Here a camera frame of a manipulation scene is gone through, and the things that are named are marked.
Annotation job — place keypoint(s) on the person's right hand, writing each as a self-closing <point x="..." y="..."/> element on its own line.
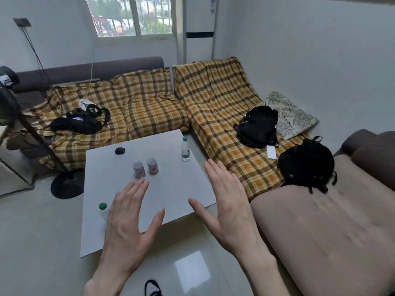
<point x="234" y="221"/>

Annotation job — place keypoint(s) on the person's left hand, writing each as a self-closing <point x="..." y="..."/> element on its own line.
<point x="123" y="231"/>

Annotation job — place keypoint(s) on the person's right middle finger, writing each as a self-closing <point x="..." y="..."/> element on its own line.
<point x="219" y="180"/>

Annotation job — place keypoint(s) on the person's right thumb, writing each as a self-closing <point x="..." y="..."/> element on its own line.
<point x="202" y="212"/>

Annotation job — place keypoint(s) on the person's left little finger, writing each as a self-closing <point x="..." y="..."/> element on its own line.
<point x="113" y="206"/>

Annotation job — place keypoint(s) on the person's left thumb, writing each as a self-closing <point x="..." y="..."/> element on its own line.
<point x="153" y="223"/>

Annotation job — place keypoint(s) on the person's right little finger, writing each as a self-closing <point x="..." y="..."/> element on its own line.
<point x="240" y="191"/>

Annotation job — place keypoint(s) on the person's left middle finger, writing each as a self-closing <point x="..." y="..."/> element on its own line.
<point x="135" y="197"/>

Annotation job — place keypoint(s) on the person's left forearm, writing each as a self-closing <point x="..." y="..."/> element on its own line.
<point x="105" y="283"/>

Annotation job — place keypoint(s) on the person's right forearm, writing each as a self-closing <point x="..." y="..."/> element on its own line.
<point x="265" y="277"/>

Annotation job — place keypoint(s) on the clear green-capped bottle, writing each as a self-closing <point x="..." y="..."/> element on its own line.
<point x="103" y="212"/>

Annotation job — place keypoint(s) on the small grey-lidded jar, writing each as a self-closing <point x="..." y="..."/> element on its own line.
<point x="139" y="170"/>
<point x="152" y="166"/>

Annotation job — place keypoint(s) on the white paper sheet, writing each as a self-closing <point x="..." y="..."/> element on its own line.
<point x="166" y="184"/>

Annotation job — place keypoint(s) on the water bottle with white label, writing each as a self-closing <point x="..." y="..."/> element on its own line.
<point x="185" y="151"/>

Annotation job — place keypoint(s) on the small black case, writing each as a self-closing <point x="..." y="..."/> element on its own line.
<point x="119" y="150"/>

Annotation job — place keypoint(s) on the white card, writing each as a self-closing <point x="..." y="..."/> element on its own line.
<point x="271" y="152"/>

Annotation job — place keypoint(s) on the black floor fan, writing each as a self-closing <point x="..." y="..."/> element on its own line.
<point x="66" y="184"/>

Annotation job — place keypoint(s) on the small black backpack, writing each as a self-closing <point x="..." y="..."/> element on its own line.
<point x="257" y="126"/>

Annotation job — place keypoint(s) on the large black backpack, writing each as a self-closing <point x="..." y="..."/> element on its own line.
<point x="305" y="164"/>

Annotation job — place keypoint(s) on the yellow plaid sofa cover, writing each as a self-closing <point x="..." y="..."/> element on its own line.
<point x="142" y="101"/>
<point x="216" y="98"/>

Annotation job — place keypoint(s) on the flat black bag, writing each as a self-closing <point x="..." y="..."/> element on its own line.
<point x="78" y="121"/>

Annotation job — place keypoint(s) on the floral print pillow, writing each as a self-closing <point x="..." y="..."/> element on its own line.
<point x="293" y="115"/>

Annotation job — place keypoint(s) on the beige sofa cover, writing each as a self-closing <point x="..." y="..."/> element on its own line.
<point x="324" y="231"/>

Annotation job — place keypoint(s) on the white plastic bag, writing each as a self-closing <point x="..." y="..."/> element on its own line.
<point x="85" y="104"/>

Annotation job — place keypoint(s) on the dark brown sofa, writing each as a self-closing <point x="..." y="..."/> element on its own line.
<point x="77" y="72"/>

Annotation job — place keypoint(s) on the white standing air conditioner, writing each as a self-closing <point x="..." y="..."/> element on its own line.
<point x="200" y="27"/>

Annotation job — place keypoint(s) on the metal frame side table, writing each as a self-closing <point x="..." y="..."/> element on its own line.
<point x="12" y="178"/>

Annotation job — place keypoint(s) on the window with white frame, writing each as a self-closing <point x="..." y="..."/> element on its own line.
<point x="129" y="15"/>

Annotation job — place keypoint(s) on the black wall socket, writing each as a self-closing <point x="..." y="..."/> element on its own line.
<point x="22" y="22"/>

